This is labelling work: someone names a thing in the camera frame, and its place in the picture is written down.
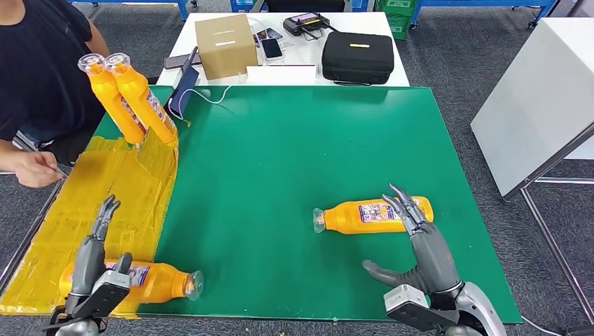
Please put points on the patterned phone case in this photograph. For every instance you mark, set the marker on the patterned phone case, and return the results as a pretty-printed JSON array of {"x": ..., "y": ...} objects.
[{"x": 274, "y": 33}]

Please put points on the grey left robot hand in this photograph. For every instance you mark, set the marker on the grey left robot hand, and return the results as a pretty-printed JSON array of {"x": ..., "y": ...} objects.
[{"x": 88, "y": 269}]

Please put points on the green plastic crates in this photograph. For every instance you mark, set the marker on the green plastic crates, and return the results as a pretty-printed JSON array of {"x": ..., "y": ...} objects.
[{"x": 398, "y": 19}]

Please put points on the black smartphone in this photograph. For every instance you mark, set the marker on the black smartphone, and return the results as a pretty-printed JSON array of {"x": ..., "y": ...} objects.
[{"x": 272, "y": 48}]

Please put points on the black zip case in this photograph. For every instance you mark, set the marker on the black zip case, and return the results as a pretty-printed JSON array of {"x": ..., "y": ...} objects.
[{"x": 358, "y": 59}]

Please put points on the orange detergent bottle clear cap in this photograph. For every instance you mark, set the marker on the orange detergent bottle clear cap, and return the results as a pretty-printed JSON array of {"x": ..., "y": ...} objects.
[
  {"x": 109, "y": 99},
  {"x": 162, "y": 283},
  {"x": 139, "y": 95},
  {"x": 343, "y": 220}
]

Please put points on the yellow taped cardboard sheet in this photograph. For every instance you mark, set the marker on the yellow taped cardboard sheet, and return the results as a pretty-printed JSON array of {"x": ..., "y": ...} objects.
[{"x": 116, "y": 195}]

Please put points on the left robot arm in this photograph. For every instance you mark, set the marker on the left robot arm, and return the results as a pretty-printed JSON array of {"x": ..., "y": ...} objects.
[{"x": 79, "y": 327}]

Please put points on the white desk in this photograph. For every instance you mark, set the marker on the white desk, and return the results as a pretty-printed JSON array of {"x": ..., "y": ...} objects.
[{"x": 362, "y": 23}]

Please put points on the person's right forearm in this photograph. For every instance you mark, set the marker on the person's right forearm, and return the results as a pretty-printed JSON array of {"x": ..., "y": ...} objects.
[{"x": 9, "y": 155}]

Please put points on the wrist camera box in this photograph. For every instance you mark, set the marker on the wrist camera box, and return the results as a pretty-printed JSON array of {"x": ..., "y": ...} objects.
[
  {"x": 413, "y": 308},
  {"x": 104, "y": 292}
]

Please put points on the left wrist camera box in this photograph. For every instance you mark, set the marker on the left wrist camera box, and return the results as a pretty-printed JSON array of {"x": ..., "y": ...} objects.
[{"x": 104, "y": 292}]

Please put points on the black remote controller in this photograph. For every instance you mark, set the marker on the black remote controller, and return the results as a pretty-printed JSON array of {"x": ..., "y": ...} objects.
[{"x": 303, "y": 23}]

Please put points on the green table mat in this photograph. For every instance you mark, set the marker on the green table mat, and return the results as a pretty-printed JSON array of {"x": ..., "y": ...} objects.
[{"x": 325, "y": 153}]

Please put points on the brown cardboard box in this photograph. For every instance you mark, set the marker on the brown cardboard box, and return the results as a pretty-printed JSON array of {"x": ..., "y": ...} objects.
[{"x": 226, "y": 47}]

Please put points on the person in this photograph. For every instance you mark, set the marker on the person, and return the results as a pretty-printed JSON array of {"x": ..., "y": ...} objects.
[{"x": 42, "y": 69}]

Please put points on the person's right hand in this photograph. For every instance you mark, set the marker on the person's right hand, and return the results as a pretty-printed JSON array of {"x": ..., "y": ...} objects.
[{"x": 35, "y": 169}]

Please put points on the grey metal frame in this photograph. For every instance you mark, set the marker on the grey metal frame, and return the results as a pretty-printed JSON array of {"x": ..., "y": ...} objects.
[{"x": 31, "y": 228}]

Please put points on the tablet in blue cover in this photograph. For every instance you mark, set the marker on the tablet in blue cover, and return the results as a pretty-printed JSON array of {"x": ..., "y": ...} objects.
[{"x": 184, "y": 89}]

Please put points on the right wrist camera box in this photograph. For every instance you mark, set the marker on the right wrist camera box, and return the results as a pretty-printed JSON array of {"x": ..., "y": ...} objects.
[{"x": 413, "y": 308}]

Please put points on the white side table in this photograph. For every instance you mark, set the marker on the white side table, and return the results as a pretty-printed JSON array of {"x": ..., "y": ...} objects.
[{"x": 538, "y": 106}]

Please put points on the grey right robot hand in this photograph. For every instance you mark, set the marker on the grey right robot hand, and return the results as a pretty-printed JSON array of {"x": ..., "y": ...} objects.
[{"x": 431, "y": 259}]

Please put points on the dark phone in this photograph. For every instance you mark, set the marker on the dark phone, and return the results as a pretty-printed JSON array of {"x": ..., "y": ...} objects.
[{"x": 175, "y": 60}]

